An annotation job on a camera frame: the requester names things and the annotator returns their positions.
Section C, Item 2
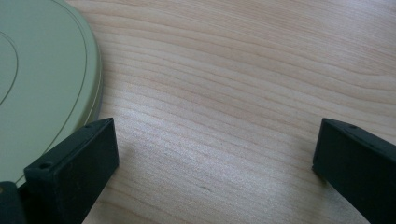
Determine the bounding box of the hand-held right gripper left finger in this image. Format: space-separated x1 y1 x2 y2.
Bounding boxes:
23 117 120 224

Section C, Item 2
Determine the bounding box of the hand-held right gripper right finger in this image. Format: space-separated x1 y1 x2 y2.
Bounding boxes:
312 118 396 224

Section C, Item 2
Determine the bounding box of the green round plate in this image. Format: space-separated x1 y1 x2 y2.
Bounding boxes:
0 0 104 188

